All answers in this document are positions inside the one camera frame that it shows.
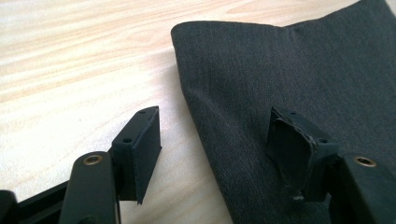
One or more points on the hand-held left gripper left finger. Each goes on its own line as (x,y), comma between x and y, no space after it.
(144,155)

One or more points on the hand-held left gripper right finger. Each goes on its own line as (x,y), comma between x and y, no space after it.
(295,152)

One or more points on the dark grey garment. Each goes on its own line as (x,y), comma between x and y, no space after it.
(264,68)

